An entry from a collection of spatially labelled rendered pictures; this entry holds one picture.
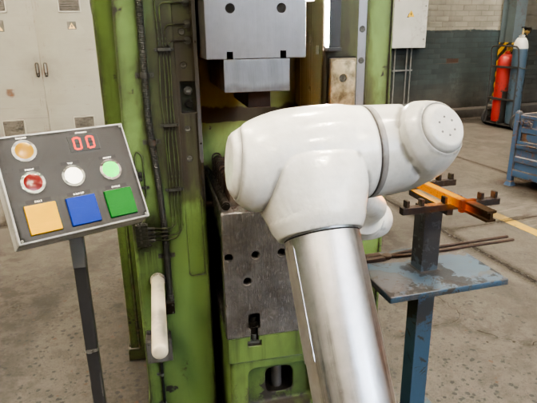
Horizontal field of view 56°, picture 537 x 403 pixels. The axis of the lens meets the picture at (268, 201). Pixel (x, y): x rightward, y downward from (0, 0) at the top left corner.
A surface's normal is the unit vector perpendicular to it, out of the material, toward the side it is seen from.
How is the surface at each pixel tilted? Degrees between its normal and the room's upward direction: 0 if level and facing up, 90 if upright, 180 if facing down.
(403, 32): 90
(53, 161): 60
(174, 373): 90
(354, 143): 67
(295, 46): 90
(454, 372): 0
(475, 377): 0
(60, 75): 90
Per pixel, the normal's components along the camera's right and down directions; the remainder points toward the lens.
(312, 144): 0.20, -0.21
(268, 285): 0.22, 0.30
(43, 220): 0.52, -0.27
